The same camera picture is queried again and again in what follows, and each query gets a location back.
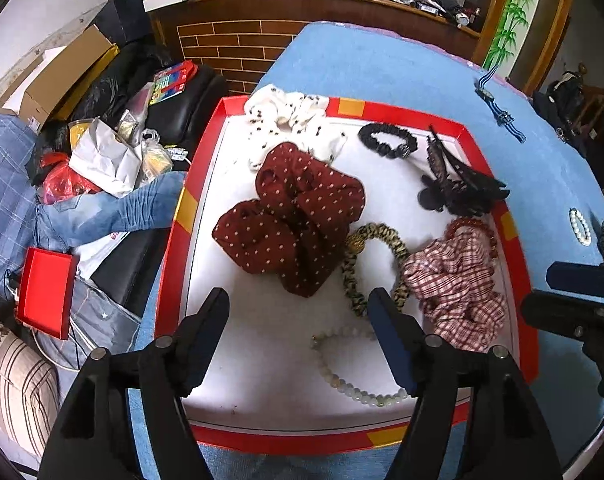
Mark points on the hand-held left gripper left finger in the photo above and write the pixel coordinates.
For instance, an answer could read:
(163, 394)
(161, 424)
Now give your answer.
(209, 335)

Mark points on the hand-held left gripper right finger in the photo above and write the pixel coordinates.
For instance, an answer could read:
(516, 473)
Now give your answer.
(386, 340)

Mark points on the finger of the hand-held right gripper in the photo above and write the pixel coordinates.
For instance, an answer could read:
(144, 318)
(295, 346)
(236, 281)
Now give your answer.
(576, 280)
(556, 312)

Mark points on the red tray with white inside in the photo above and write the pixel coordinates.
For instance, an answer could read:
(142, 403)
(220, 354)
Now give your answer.
(262, 360)

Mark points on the red plaid scrunchie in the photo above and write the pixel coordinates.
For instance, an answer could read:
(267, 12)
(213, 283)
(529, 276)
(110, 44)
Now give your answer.
(451, 290)

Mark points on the dark red dotted scrunchie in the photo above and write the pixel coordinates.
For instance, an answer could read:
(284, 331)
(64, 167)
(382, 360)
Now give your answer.
(292, 210)

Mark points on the black lace hair claw clip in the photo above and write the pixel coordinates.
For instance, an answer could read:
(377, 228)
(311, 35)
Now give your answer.
(456, 190)

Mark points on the star print denim garment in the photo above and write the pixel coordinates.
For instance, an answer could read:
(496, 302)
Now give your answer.
(102, 315)

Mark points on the blue jeans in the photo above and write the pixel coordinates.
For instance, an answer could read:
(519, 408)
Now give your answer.
(112, 210)

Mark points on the small red box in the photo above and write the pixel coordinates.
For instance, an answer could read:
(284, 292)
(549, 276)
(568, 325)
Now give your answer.
(44, 290)

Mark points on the black bag with metal clasp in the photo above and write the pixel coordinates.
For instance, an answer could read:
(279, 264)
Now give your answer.
(566, 105)

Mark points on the striped cushion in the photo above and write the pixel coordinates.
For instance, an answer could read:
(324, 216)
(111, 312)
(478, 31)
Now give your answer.
(17, 385)

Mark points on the white paper bag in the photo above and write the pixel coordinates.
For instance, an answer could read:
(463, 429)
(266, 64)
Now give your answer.
(102, 160)

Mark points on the red plastic bag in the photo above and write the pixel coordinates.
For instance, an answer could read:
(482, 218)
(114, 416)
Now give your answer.
(62, 182)

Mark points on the black leather sofa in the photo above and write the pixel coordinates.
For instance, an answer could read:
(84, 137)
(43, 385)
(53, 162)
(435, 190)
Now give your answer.
(192, 105)

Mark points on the white black dotted scrunchie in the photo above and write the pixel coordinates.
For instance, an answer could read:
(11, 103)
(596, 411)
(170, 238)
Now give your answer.
(292, 115)

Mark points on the blue plaid cloth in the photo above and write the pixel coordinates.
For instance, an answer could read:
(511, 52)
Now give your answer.
(7, 185)

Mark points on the colourful printed box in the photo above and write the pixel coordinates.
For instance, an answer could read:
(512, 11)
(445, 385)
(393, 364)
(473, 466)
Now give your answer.
(172, 82)

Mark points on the blue table cloth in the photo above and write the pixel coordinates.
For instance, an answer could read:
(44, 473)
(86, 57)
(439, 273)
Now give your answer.
(406, 60)

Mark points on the wooden counter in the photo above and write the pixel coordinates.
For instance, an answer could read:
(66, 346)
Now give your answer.
(232, 45)

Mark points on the cardboard box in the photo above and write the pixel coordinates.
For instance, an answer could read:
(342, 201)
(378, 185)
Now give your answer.
(57, 75)

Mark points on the black speaker box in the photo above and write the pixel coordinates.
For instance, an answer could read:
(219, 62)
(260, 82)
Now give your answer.
(124, 17)

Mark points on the green bamboo wall decal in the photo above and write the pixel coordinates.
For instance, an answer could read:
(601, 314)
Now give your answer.
(509, 15)

